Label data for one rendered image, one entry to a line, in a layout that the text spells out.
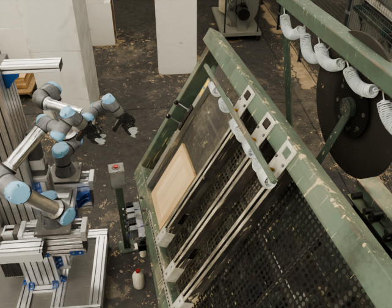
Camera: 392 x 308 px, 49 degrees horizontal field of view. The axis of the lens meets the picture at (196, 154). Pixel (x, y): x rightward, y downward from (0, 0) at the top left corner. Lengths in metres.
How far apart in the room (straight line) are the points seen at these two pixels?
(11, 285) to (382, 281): 2.93
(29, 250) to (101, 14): 5.35
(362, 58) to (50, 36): 3.54
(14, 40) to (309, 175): 5.77
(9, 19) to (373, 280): 6.20
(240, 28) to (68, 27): 3.76
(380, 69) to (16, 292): 2.98
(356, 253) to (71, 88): 4.21
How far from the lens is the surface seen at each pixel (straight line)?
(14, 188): 2.39
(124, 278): 3.88
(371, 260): 1.56
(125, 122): 2.94
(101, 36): 7.83
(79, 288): 3.64
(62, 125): 2.45
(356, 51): 2.33
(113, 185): 3.49
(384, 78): 2.15
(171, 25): 6.46
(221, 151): 2.45
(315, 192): 1.77
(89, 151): 5.25
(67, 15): 4.91
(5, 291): 3.80
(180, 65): 6.72
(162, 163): 3.19
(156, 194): 3.17
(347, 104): 2.47
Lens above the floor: 3.08
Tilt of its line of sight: 38 degrees down
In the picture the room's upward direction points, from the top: straight up
